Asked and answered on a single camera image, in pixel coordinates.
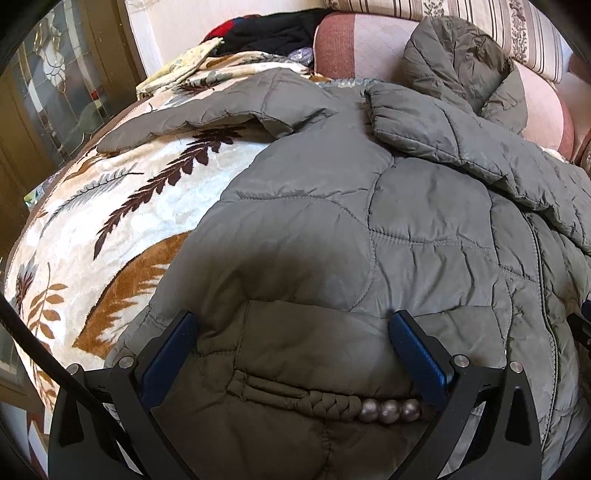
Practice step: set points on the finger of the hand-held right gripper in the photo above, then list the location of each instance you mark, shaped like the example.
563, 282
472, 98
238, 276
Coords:
582, 325

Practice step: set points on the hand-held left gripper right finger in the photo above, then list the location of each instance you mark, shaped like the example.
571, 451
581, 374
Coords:
418, 355

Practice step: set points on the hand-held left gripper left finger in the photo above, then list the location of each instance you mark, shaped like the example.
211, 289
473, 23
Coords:
170, 353

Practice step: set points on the olive green quilted jacket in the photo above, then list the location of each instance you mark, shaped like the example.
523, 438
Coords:
323, 230

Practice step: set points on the black clothes pile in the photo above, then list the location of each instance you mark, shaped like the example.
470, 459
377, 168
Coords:
277, 30

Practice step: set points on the leaf print blanket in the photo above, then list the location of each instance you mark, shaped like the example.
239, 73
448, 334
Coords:
138, 207

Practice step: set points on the striped floral sofa cushion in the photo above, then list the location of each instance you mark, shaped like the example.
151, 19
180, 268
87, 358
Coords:
485, 18
584, 152

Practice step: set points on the wooden door with glass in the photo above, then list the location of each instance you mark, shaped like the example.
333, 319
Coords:
69, 92

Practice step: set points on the pale yellow floral cloth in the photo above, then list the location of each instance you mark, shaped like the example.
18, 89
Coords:
184, 67

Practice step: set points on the pink sofa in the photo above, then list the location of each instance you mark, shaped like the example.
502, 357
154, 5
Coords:
364, 50

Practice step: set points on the grey patterned cloth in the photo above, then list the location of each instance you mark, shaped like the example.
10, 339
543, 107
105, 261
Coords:
301, 54

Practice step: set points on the red garment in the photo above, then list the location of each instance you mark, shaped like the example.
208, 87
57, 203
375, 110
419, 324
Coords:
221, 28

